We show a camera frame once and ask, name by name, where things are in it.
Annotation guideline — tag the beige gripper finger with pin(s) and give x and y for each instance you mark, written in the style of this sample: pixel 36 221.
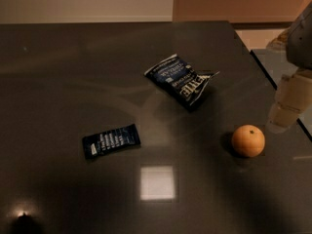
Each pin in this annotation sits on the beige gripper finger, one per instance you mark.
pixel 292 98

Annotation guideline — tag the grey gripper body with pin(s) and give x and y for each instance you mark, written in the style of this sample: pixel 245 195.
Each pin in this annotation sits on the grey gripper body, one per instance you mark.
pixel 300 44

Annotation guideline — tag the orange fruit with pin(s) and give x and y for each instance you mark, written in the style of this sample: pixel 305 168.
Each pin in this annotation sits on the orange fruit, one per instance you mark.
pixel 248 141

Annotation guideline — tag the blue rxbar blueberry wrapper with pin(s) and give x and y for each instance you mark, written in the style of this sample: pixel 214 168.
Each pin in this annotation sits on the blue rxbar blueberry wrapper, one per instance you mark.
pixel 110 141

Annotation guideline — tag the blue kettle chips bag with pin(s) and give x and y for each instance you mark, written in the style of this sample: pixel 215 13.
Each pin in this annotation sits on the blue kettle chips bag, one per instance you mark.
pixel 180 80

